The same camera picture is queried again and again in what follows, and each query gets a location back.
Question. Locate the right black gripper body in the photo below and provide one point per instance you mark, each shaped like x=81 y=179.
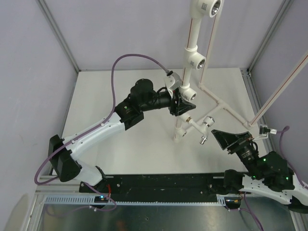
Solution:
x=247 y=156

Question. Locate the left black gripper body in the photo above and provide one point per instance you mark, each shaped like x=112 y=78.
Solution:
x=160 y=100

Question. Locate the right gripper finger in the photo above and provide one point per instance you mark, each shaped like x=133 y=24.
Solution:
x=227 y=141
x=240 y=137

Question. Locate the white PVC pipe frame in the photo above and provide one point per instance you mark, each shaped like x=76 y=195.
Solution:
x=193 y=60

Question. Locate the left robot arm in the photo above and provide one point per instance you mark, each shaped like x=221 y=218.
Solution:
x=65 y=153

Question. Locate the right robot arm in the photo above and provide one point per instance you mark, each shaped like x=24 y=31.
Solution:
x=268 y=176

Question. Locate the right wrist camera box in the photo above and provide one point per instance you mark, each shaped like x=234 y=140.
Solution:
x=265 y=131

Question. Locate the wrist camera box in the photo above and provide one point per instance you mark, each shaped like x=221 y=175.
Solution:
x=265 y=131
x=172 y=82

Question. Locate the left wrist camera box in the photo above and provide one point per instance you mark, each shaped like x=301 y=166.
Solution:
x=172 y=82

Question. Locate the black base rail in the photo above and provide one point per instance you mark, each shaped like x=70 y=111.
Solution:
x=171 y=188

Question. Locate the aluminium table frame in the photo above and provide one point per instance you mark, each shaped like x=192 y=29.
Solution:
x=77 y=192

